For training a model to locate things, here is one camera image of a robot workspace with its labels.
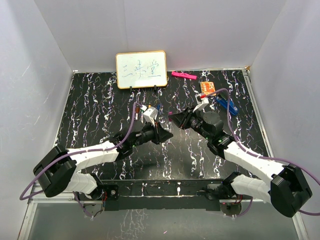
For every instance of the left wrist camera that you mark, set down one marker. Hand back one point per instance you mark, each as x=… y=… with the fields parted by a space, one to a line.
x=150 y=115

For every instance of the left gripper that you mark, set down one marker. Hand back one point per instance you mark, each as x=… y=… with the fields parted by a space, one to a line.
x=160 y=134

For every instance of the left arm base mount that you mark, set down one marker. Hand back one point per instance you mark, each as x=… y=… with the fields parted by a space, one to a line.
x=103 y=193

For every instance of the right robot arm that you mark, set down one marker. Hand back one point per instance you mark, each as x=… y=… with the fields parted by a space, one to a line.
x=283 y=186

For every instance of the brown pen cap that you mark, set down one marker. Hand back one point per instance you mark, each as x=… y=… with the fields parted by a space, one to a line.
x=137 y=110

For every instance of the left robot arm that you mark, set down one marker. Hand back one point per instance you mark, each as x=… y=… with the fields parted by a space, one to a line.
x=60 y=169

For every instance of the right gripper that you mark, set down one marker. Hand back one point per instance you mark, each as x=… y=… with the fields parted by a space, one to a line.
x=182 y=119

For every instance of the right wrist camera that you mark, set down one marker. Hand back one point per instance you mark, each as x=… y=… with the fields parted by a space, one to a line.
x=202 y=101

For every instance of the orange card box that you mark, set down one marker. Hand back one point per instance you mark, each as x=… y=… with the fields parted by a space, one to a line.
x=207 y=88

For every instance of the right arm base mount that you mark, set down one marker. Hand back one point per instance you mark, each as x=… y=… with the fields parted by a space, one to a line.
x=220 y=192

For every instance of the small whiteboard with writing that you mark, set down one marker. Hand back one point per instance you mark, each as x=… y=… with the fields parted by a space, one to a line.
x=145 y=69

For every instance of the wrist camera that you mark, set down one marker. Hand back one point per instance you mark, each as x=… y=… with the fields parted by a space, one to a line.
x=202 y=101
x=150 y=115

